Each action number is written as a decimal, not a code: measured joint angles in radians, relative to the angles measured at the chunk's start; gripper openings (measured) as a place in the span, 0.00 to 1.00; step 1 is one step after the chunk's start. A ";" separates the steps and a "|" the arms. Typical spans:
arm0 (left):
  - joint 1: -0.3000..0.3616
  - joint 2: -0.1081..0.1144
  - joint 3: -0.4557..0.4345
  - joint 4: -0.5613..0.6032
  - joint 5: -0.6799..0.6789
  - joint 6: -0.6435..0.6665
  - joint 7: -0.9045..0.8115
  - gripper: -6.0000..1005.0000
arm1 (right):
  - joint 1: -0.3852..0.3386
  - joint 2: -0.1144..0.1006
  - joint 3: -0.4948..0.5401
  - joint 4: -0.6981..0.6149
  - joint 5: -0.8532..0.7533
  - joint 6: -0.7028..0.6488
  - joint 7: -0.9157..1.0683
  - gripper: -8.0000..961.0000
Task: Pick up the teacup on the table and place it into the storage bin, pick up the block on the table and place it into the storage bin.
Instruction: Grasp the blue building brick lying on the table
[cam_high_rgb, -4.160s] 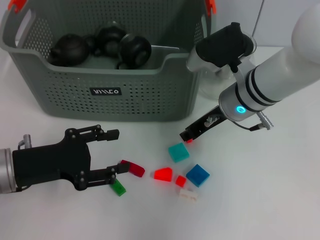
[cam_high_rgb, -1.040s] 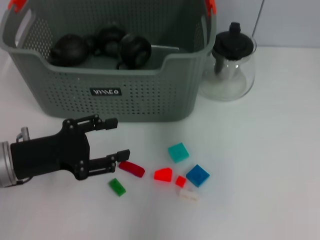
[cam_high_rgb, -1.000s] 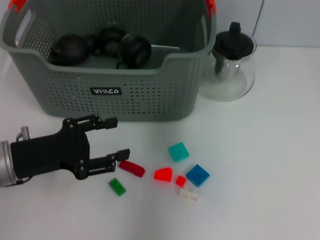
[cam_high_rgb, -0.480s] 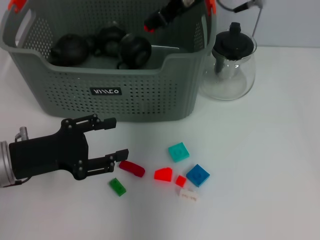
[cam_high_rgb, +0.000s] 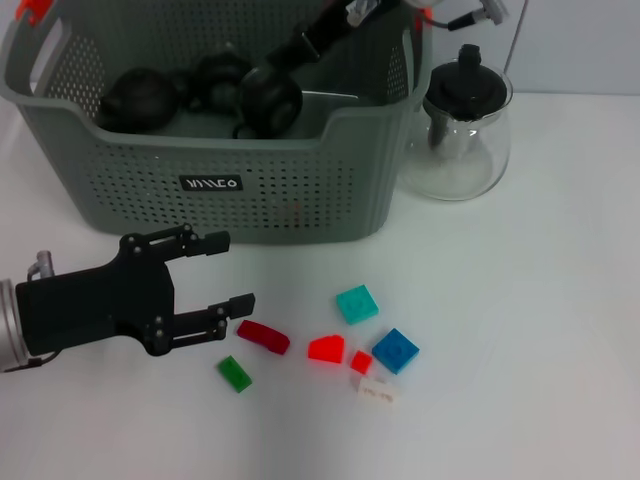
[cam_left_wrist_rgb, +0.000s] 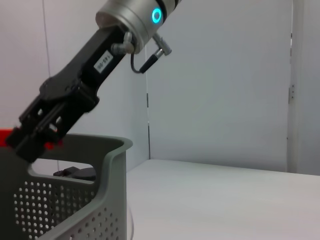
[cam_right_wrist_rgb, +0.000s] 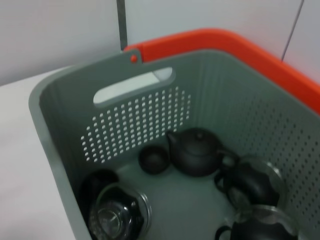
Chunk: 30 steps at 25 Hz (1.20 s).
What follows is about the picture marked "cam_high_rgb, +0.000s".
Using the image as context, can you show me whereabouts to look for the bright red slope brick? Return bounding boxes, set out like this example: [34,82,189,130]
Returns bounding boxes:
[307,334,346,364]

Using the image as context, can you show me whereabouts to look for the right wrist silver cable connector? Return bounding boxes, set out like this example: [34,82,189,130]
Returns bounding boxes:
[474,0,511,24]

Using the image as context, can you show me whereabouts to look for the blue square plate brick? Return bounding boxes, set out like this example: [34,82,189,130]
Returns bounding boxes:
[371,327,421,375]

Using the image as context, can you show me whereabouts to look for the right gripper silver cable plug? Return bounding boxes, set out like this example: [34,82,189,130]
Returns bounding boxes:
[344,0,381,24]

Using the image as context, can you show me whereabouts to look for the teal square plate brick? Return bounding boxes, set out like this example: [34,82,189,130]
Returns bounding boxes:
[335,284,380,326]

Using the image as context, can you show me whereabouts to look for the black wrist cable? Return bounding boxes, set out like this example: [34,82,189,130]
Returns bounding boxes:
[424,12,484,31]
[2,352,61,375]

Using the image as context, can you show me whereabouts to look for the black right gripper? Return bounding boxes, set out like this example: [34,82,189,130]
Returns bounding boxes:
[259,0,401,76]

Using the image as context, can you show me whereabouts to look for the gripper silver cable plug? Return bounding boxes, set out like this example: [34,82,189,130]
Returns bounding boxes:
[25,250,56,281]
[344,0,381,24]

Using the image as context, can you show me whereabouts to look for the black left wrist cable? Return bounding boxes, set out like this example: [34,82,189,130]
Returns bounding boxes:
[2,352,61,375]

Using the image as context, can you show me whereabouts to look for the grey-green perforated storage bin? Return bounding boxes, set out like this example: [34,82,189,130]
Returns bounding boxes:
[0,0,432,245]

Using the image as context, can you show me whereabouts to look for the left gripper silver cable plug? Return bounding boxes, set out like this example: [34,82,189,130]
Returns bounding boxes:
[25,250,56,281]

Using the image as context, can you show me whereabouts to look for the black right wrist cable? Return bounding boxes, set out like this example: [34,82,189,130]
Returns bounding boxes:
[424,12,484,31]

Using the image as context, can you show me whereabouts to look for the glass teacup with black sleeve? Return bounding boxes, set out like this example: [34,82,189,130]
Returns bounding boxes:
[230,67,305,141]
[187,42,254,119]

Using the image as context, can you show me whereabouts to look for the glass teapot with black lid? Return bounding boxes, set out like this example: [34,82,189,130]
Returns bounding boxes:
[394,43,515,203]

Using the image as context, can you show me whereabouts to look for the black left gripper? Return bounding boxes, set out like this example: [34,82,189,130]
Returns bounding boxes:
[15,224,257,357]

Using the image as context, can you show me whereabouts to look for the dark clay teapot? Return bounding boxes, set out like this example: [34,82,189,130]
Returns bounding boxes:
[97,66,194,135]

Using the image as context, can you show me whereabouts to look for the long white brick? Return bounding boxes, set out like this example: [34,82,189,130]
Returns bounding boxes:
[358,377,401,407]

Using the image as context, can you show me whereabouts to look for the dark red curved brick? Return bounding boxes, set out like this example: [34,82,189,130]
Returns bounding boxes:
[236,319,291,356]

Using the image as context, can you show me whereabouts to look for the green two-stud brick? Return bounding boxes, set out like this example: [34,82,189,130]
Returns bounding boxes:
[218,355,254,394]

